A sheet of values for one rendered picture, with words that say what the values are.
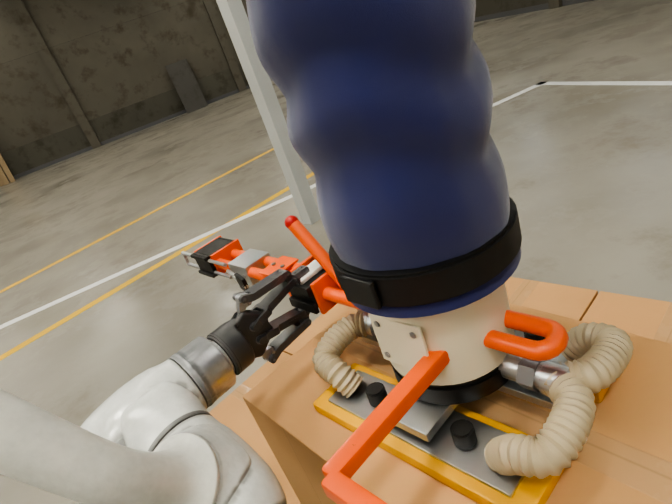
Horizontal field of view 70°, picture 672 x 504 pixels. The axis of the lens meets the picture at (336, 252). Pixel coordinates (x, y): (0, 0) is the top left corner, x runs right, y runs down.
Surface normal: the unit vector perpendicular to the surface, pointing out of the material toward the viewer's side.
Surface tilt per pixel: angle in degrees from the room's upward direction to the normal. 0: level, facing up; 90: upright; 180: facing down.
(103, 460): 62
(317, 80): 72
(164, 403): 24
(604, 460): 0
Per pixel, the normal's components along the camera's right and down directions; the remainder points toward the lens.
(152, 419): -0.08, -0.65
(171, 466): 0.74, -0.64
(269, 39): -0.68, 0.63
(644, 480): -0.31, -0.85
